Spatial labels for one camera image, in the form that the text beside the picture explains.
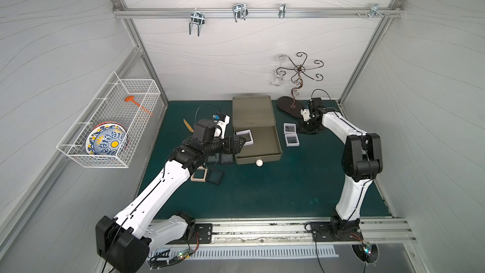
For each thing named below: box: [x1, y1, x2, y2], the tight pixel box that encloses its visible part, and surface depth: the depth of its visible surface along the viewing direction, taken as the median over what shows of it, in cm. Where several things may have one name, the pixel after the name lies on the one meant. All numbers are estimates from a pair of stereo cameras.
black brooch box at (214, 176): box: [205, 167, 225, 186], surface depth 91 cm
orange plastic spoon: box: [124, 95, 155, 117], surface depth 80 cm
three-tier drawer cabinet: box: [232, 95, 283, 168], surface depth 86 cm
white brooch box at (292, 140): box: [284, 133, 300, 148], surface depth 103 cm
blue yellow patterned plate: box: [84, 121, 128, 156], surface depth 62 cm
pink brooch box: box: [190, 166, 208, 182], surface depth 90 cm
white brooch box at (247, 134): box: [234, 128, 255, 147], surface depth 87 cm
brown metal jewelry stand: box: [275, 52, 324, 119], surface depth 98 cm
